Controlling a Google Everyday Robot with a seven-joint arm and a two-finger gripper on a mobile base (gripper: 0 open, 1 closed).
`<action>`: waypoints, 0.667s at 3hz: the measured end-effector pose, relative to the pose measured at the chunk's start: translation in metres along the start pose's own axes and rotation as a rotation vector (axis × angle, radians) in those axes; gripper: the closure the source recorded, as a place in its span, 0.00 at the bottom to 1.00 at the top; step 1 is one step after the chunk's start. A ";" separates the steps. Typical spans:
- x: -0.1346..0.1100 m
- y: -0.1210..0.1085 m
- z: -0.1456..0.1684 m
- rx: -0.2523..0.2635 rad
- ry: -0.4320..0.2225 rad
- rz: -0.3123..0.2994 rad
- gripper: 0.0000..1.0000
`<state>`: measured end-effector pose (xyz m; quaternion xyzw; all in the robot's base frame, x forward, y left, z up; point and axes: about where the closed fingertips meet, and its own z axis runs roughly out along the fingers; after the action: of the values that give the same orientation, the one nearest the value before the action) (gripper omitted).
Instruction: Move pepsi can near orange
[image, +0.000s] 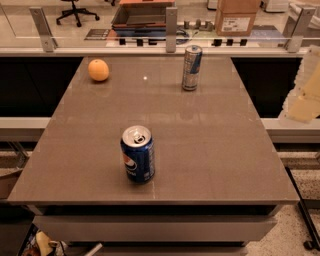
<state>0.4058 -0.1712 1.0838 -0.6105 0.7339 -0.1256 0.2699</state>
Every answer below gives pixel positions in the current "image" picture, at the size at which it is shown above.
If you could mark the grey open tray box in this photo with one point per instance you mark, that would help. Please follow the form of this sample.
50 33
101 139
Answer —
139 16

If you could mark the grey table drawer front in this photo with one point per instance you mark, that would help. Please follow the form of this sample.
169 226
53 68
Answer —
156 228

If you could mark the black office chair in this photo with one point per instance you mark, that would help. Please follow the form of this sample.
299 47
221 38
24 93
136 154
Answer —
74 11

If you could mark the brown cardboard box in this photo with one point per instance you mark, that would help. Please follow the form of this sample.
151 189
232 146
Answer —
235 17

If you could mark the blue pepsi can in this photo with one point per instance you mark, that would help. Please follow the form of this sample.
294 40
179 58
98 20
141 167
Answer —
138 153

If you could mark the middle metal glass bracket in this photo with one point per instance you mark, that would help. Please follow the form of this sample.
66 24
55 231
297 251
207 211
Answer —
171 27

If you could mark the metal glass bracket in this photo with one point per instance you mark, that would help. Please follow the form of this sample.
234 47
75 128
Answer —
171 27
294 30
47 40

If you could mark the left metal glass bracket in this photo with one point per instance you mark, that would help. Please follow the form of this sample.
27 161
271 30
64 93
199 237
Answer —
47 40

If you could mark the silver blue red bull can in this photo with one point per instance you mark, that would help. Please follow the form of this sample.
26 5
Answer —
191 67

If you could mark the orange fruit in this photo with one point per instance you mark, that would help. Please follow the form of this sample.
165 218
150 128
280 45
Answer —
98 70

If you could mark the right metal glass bracket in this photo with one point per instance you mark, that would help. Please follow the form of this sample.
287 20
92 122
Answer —
294 30

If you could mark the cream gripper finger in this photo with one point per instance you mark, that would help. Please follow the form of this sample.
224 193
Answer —
302 103

